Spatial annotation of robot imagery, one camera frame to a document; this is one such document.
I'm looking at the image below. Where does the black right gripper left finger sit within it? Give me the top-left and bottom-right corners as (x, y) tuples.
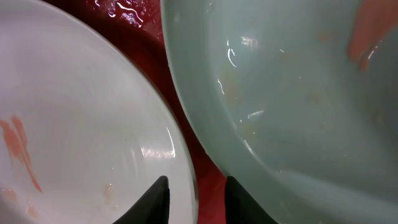
(113, 175), (170, 224)

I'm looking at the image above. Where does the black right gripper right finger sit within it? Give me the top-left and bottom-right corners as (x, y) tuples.
(224, 176), (278, 224)

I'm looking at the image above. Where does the white plate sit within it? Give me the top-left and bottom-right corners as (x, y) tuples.
(1, 1), (198, 223)

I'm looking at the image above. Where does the turquoise plate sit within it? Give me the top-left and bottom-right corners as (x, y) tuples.
(160, 0), (397, 223)

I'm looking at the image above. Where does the red plastic tray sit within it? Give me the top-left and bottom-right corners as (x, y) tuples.
(45, 0), (226, 224)

